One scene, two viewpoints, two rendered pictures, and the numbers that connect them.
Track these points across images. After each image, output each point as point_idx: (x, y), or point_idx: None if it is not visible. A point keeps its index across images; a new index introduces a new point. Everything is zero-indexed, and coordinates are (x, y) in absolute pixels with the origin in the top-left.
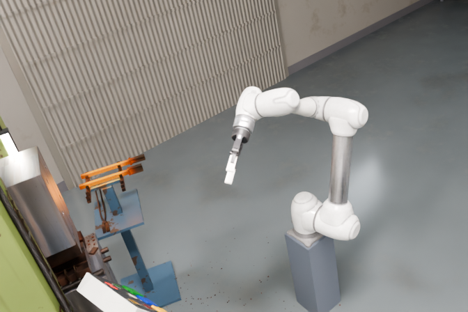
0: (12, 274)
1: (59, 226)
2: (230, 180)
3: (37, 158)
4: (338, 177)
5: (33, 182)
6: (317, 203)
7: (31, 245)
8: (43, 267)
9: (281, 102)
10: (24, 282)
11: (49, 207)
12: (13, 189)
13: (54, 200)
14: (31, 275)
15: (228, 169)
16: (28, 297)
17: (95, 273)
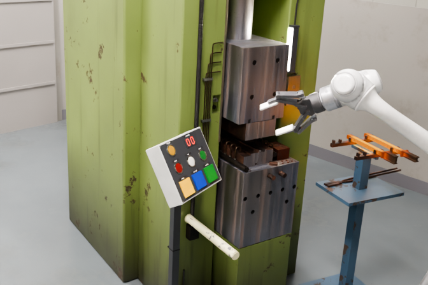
0: (173, 85)
1: (236, 99)
2: (279, 132)
3: (268, 46)
4: (421, 284)
5: (238, 50)
6: None
7: (197, 82)
8: (195, 104)
9: (333, 78)
10: (175, 97)
11: (237, 78)
12: (229, 47)
13: (244, 77)
14: (178, 95)
15: (261, 105)
16: (172, 111)
17: (241, 164)
